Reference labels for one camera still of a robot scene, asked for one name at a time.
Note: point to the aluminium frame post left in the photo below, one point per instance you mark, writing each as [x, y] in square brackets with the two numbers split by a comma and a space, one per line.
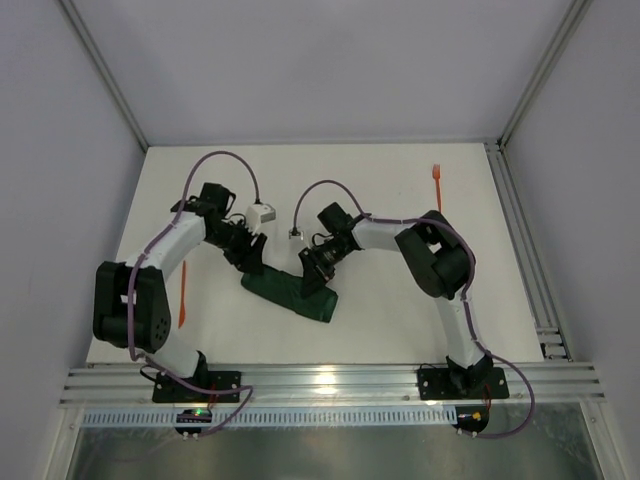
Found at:
[93, 52]

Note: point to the aluminium frame rail right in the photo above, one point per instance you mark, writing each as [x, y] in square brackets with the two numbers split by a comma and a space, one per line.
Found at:
[553, 342]

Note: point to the left black controller board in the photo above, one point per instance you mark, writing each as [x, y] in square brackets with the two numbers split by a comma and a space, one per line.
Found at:
[192, 422]

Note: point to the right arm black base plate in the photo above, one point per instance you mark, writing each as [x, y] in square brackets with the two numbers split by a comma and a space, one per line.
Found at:
[440, 383]

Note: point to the orange plastic knife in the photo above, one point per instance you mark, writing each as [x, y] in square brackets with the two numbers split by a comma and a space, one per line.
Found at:
[182, 306]

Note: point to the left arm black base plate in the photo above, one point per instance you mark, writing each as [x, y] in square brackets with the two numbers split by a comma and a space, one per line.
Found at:
[168, 391]

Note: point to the orange plastic fork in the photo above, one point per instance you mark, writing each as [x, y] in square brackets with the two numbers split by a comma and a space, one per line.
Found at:
[436, 176]

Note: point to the aluminium frame post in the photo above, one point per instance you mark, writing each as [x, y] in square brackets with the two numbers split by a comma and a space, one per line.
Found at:
[567, 27]
[93, 52]

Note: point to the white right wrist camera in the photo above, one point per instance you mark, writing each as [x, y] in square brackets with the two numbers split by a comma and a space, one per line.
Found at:
[296, 234]

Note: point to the aluminium frame post right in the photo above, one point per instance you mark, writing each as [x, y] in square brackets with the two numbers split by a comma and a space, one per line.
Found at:
[567, 27]

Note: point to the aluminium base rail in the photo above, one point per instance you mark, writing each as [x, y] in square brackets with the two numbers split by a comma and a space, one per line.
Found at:
[327, 385]

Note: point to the black controller board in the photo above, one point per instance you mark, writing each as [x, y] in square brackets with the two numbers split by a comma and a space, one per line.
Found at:
[192, 422]
[471, 421]

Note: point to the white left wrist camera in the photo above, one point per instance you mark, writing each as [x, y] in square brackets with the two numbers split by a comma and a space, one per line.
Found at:
[259, 214]

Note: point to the green cloth napkin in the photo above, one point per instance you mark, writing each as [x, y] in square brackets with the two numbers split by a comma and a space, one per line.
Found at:
[285, 290]

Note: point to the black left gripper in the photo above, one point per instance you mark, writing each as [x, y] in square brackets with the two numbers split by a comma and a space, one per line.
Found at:
[248, 245]

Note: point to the slotted grey cable duct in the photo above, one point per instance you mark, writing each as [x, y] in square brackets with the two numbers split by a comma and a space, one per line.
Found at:
[253, 417]

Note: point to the right black controller board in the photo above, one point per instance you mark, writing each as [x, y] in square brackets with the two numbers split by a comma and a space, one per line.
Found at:
[471, 421]

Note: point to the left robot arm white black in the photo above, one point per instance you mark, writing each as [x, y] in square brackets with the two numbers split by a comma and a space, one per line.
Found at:
[131, 306]

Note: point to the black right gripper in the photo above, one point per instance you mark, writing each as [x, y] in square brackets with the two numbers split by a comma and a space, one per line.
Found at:
[315, 263]

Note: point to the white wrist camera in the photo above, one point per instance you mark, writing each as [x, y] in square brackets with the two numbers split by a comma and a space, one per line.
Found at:
[259, 214]
[296, 234]

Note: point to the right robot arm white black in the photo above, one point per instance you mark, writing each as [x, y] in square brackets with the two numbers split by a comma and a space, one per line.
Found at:
[439, 261]

